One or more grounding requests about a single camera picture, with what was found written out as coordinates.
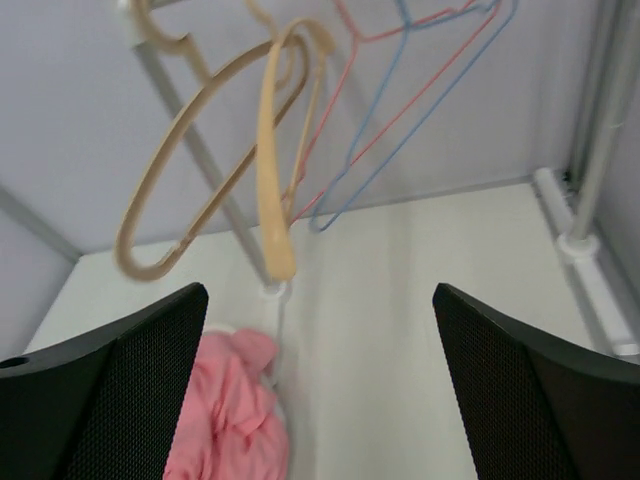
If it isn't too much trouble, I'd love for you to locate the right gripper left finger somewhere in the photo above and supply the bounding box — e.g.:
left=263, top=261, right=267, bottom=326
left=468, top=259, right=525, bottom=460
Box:
left=1, top=283, right=208, bottom=479

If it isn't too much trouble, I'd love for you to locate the pink hanger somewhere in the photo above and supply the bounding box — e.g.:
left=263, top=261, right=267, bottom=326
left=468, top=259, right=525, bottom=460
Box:
left=282, top=0, right=496, bottom=224

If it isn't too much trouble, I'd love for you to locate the beige hanger of white shirt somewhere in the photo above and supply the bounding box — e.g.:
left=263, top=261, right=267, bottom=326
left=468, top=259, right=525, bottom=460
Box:
left=114, top=1, right=316, bottom=282

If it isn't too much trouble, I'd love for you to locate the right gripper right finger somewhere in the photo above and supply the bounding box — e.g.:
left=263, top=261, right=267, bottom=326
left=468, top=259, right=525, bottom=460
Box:
left=432, top=283, right=639, bottom=479

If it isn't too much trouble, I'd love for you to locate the metal clothes rack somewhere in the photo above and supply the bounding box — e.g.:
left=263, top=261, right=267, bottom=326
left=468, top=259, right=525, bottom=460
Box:
left=117, top=1, right=639, bottom=361

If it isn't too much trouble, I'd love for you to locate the blue wire hanger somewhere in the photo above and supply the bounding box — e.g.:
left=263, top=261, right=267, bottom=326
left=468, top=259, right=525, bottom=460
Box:
left=308, top=0, right=519, bottom=233

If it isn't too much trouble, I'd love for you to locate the white perforated plastic basket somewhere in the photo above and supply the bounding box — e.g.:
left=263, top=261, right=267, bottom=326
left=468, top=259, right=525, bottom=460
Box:
left=203, top=323, right=287, bottom=425

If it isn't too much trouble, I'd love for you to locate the pink garment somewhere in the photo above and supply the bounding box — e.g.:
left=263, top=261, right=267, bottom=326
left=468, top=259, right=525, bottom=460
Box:
left=163, top=329, right=289, bottom=479

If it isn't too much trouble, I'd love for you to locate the beige hanger of orange shirt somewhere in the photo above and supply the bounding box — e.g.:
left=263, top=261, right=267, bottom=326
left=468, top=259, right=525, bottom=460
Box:
left=246, top=1, right=335, bottom=282

